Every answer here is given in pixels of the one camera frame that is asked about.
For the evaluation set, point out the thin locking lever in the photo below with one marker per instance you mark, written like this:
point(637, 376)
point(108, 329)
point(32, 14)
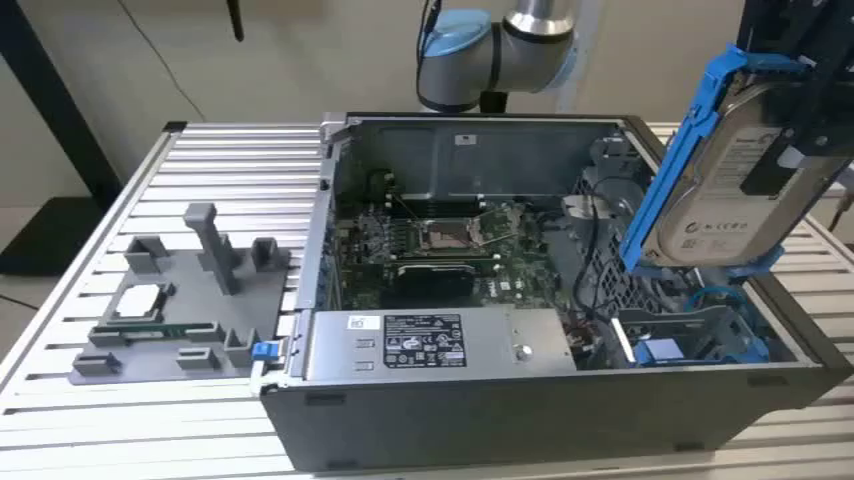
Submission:
point(407, 206)

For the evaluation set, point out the hard disk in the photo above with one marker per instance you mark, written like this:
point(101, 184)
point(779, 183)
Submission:
point(721, 200)

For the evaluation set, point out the grey parts rack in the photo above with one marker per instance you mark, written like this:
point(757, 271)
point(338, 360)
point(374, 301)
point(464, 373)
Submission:
point(194, 300)

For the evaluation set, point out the blue case latch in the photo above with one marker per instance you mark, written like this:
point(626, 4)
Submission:
point(264, 350)

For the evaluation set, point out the black graphics card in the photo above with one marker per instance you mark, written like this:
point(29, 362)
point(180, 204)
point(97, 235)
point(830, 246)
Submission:
point(434, 285)

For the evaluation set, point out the grey metal disk bay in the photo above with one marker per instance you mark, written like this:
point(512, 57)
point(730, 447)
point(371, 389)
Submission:
point(600, 250)

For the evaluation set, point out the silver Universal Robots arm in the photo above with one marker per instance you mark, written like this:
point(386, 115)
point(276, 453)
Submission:
point(467, 75)

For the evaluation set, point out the green motherboard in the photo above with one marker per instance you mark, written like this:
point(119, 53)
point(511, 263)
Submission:
point(516, 262)

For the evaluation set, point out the silver CPU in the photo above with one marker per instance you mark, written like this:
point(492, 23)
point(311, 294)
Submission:
point(139, 302)

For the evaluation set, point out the green RAM stick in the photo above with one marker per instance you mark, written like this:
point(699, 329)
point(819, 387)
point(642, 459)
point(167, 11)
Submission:
point(175, 330)

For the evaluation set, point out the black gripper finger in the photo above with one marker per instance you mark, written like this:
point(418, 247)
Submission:
point(770, 177)

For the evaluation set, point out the silver power supply unit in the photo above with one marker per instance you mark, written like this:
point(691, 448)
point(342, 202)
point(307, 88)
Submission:
point(334, 350)

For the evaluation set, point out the black antenna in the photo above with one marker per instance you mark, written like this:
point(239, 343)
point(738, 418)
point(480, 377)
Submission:
point(235, 20)

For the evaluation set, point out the dark grey PC case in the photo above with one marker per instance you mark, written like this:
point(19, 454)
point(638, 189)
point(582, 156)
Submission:
point(467, 425)

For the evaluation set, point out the black stand with base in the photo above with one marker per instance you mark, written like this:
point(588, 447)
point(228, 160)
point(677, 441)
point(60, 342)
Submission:
point(72, 130)

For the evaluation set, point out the white sticker in case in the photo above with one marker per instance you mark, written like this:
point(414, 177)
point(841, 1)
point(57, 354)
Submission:
point(464, 139)

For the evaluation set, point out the CPU socket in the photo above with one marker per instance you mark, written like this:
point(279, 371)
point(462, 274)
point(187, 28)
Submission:
point(443, 237)

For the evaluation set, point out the installed disk blue carrier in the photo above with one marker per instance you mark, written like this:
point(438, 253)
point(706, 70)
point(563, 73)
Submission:
point(657, 352)

